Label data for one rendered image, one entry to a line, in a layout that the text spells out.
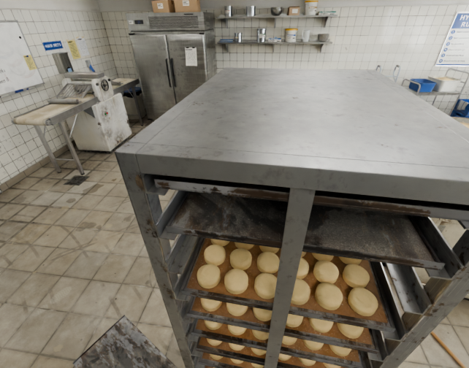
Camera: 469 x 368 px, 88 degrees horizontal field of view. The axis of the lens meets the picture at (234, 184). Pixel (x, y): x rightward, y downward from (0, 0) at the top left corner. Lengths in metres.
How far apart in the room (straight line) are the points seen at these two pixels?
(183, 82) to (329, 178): 4.97
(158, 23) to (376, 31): 4.05
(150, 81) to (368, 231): 5.21
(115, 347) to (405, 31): 6.36
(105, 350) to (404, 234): 2.10
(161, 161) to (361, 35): 5.76
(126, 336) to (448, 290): 2.08
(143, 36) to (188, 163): 5.08
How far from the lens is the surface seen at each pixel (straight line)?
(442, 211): 0.37
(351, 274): 0.59
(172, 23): 5.17
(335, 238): 0.42
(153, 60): 5.34
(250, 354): 0.78
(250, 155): 0.30
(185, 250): 0.51
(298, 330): 0.62
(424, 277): 2.60
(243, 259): 0.57
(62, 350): 2.45
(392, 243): 0.45
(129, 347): 2.22
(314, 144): 0.34
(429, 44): 6.45
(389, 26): 6.10
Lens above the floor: 1.96
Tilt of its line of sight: 35 degrees down
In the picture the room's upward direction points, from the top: 1 degrees counter-clockwise
